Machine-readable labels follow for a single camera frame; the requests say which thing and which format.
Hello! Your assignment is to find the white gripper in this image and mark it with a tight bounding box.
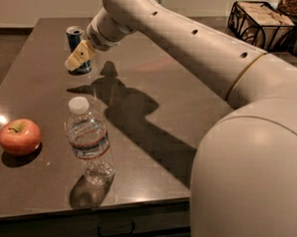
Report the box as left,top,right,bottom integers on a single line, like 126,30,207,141
65,8,134,71

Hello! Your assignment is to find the blue silver redbull can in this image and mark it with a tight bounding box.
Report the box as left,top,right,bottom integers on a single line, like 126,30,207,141
65,26,92,75

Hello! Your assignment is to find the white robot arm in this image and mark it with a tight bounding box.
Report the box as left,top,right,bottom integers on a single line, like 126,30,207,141
65,0,297,237

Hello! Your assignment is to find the clear plastic water bottle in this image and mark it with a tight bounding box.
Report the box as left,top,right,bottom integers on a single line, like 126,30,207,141
64,96,115,189

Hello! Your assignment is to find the red apple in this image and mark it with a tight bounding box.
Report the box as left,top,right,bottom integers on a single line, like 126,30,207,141
0,118,42,156

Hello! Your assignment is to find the black wire napkin basket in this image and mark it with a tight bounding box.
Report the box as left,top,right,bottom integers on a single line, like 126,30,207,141
227,1,295,52

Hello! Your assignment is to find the left drawer handle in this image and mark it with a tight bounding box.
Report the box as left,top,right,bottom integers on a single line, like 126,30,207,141
97,221,135,237

